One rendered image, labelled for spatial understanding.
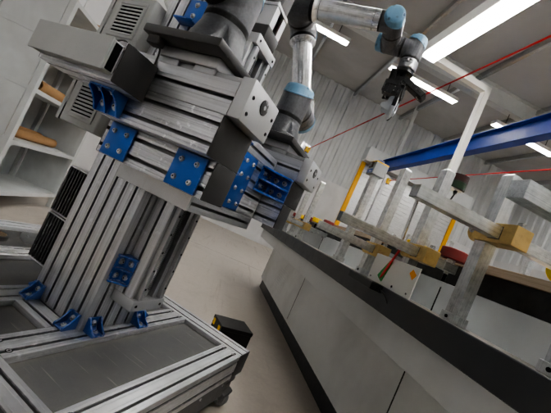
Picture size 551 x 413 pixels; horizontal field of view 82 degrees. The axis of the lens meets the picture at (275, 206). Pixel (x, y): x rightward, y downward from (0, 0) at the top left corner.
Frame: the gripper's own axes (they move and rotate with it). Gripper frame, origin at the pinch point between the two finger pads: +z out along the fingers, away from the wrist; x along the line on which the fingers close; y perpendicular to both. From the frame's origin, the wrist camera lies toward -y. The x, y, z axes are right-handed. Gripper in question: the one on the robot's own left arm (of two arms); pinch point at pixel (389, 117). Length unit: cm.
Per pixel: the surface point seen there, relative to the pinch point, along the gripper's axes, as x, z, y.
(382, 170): -29.5, 12.9, -1.3
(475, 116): -151, -87, -33
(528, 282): 19, 43, -56
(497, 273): 11, 43, -50
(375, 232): 25, 47, -15
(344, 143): -732, -221, 226
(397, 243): 21, 47, -22
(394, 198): -8.4, 28.5, -13.4
